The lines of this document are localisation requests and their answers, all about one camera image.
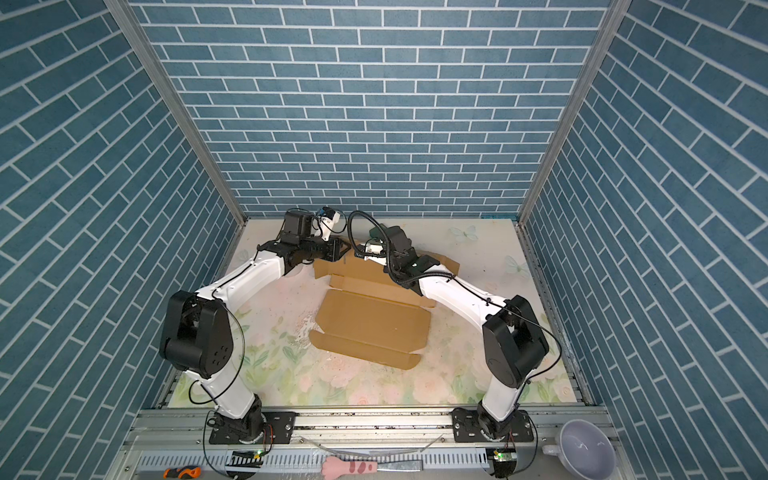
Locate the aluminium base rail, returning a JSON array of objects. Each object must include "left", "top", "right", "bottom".
[{"left": 106, "top": 404, "right": 634, "bottom": 479}]

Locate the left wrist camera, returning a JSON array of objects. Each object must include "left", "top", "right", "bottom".
[{"left": 314, "top": 206, "right": 346, "bottom": 241}]

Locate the brown cardboard box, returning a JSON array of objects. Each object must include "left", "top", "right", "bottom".
[{"left": 309, "top": 251, "right": 437, "bottom": 370}]

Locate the pink handled knife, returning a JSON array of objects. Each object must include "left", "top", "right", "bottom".
[{"left": 321, "top": 457, "right": 423, "bottom": 480}]

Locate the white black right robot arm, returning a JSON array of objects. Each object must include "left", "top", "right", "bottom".
[{"left": 352, "top": 224, "right": 550, "bottom": 440}]

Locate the orange black screwdriver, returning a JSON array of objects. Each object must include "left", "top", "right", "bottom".
[{"left": 163, "top": 465, "right": 202, "bottom": 480}]

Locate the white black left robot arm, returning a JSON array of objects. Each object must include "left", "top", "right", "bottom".
[{"left": 159, "top": 207, "right": 351, "bottom": 444}]

